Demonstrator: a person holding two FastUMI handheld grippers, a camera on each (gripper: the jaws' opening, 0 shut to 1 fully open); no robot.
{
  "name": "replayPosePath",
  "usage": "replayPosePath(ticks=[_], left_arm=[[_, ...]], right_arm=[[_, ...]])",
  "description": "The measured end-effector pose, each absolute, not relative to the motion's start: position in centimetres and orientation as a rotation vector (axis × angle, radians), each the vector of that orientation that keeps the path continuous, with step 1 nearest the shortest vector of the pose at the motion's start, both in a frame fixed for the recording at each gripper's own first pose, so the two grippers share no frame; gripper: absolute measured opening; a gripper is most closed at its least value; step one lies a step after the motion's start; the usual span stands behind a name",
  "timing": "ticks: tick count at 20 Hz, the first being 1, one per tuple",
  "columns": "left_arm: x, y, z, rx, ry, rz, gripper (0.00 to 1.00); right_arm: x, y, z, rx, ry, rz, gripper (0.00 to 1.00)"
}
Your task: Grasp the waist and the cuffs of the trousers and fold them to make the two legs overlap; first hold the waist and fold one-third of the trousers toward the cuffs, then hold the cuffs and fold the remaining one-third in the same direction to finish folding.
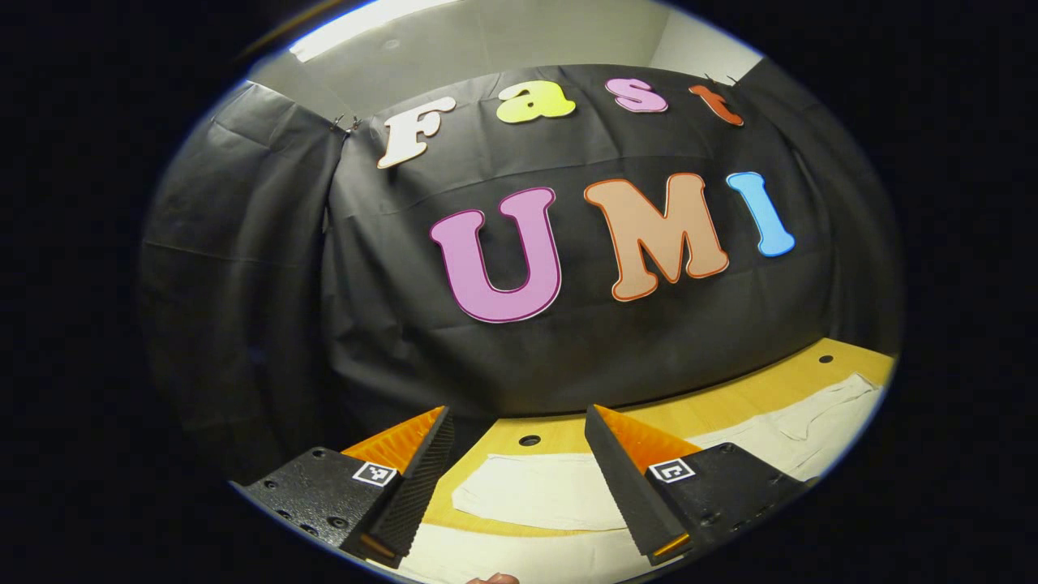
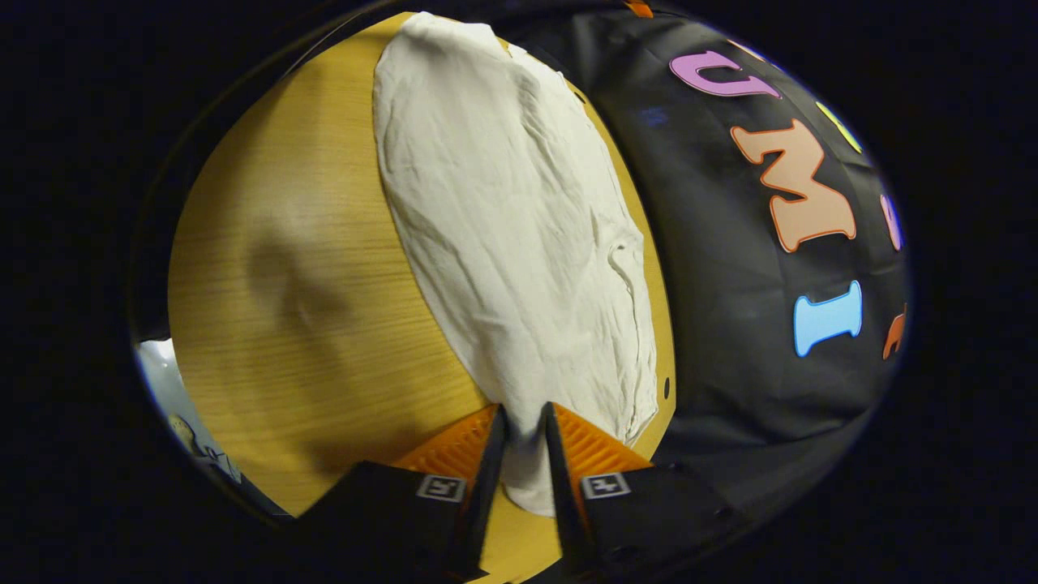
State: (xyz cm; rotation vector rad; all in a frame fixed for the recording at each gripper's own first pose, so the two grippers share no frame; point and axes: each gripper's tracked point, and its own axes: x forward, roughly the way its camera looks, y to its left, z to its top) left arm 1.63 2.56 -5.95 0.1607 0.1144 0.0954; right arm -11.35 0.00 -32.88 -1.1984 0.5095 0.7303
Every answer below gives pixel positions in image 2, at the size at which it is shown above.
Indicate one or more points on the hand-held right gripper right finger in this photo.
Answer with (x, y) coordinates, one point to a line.
(561, 495)

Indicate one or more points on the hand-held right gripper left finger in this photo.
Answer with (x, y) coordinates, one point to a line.
(486, 487)

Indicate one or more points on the white jeans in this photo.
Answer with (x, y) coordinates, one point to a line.
(519, 243)

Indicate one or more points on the black backdrop cloth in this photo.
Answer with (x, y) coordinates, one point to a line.
(730, 341)

